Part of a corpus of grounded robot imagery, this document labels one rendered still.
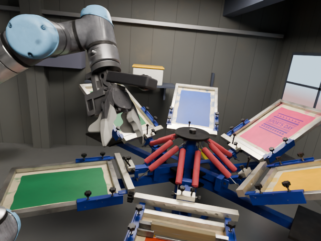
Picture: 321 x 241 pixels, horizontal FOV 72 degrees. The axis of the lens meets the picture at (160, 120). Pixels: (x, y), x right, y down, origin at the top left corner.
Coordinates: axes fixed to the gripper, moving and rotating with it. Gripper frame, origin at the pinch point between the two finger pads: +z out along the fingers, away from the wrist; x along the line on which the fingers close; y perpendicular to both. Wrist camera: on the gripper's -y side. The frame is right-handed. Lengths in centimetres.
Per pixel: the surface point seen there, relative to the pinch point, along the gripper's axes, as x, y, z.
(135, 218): -75, 54, 37
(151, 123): -186, 84, -36
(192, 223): -93, 26, 48
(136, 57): -302, 140, -184
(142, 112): -186, 92, -52
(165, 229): -72, 34, 43
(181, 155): -125, 34, 7
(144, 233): -69, 46, 43
